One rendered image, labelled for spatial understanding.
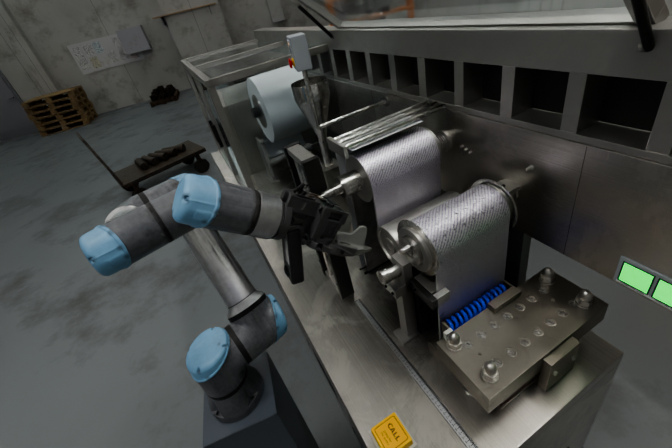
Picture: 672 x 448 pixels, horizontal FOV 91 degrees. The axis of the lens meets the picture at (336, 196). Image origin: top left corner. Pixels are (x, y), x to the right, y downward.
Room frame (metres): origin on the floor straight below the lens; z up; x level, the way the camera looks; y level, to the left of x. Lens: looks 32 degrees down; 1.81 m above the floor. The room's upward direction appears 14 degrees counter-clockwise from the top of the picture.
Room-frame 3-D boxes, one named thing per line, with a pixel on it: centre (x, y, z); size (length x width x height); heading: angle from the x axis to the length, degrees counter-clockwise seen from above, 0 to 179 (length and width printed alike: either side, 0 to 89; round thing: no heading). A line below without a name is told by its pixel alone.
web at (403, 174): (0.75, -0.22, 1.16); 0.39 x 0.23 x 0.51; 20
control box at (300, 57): (1.11, 0.01, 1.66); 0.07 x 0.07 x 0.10; 8
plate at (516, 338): (0.47, -0.37, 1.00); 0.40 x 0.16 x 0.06; 110
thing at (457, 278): (0.57, -0.29, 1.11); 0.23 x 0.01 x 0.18; 110
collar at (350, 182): (0.81, -0.05, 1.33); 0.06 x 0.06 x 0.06; 20
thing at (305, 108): (1.30, 0.00, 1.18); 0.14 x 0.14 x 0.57
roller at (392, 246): (0.74, -0.23, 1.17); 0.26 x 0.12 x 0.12; 110
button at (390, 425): (0.35, 0.01, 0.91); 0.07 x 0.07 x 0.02; 20
